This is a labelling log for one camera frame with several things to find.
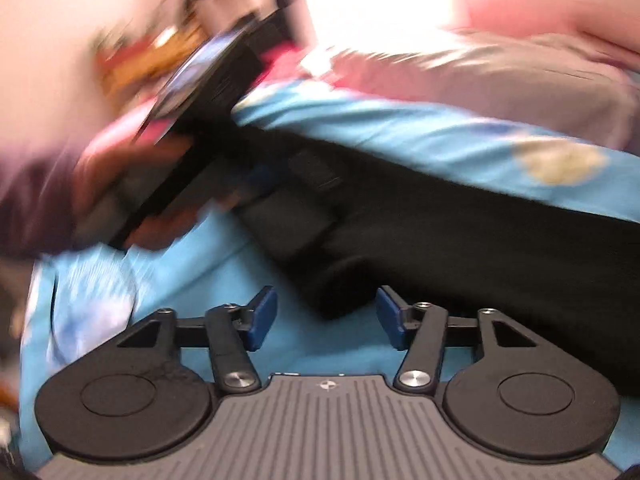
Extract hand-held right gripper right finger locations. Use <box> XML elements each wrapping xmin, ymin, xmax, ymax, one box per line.
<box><xmin>375</xmin><ymin>285</ymin><xmax>540</xmax><ymax>395</ymax></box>

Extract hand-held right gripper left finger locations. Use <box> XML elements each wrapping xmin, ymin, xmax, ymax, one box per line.
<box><xmin>116</xmin><ymin>285</ymin><xmax>279</xmax><ymax>393</ymax></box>

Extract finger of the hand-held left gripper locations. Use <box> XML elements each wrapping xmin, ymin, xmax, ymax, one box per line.
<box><xmin>227</xmin><ymin>162</ymin><xmax>281</xmax><ymax>211</ymax></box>

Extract black pants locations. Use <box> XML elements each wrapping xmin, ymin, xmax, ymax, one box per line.
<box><xmin>227</xmin><ymin>120</ymin><xmax>640</xmax><ymax>396</ymax></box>

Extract person's left hand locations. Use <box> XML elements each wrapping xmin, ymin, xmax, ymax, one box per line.
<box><xmin>75</xmin><ymin>132</ymin><xmax>202</xmax><ymax>252</ymax></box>

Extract blue floral bed sheet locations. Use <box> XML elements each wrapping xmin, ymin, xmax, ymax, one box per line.
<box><xmin>20</xmin><ymin>80</ymin><xmax>640</xmax><ymax>466</ymax></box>

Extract bright window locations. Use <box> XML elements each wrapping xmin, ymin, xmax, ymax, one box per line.
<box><xmin>290</xmin><ymin>0</ymin><xmax>471</xmax><ymax>56</ymax></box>

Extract grey beige blanket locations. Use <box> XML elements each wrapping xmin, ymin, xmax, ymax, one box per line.
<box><xmin>325</xmin><ymin>32</ymin><xmax>640</xmax><ymax>153</ymax></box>

